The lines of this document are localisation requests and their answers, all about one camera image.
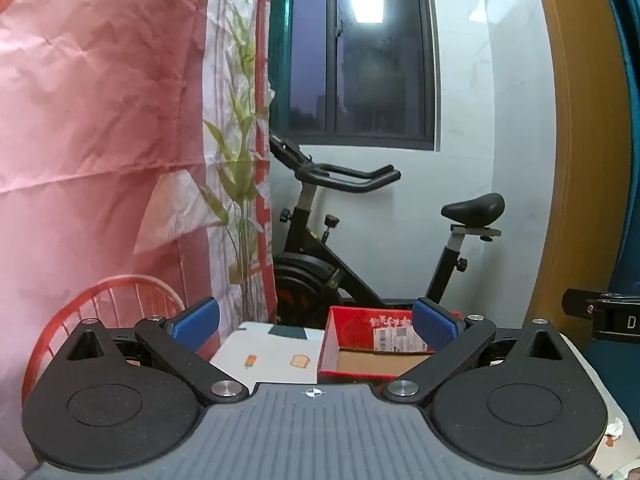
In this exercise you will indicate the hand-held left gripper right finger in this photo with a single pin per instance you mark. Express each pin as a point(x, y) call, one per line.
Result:
point(440, 327)

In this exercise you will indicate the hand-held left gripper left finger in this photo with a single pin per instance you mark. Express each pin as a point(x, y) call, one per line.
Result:
point(197, 320)

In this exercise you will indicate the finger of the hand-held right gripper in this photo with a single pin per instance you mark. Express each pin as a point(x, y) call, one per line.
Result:
point(577, 303)

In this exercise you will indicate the red cardboard box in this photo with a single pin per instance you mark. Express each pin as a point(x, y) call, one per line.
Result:
point(350, 325)

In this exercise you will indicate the white printed blanket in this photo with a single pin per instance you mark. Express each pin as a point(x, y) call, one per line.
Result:
point(280, 355)

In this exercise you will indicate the crumpled white tissue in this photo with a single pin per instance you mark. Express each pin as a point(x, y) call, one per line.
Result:
point(614, 430)

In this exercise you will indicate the black exercise bike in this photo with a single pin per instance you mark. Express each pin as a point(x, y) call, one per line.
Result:
point(305, 240)

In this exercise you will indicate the pink curtain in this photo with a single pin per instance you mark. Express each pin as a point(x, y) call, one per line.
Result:
point(100, 110)

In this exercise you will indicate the wooden door frame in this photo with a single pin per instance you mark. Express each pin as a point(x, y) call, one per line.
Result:
point(575, 160)

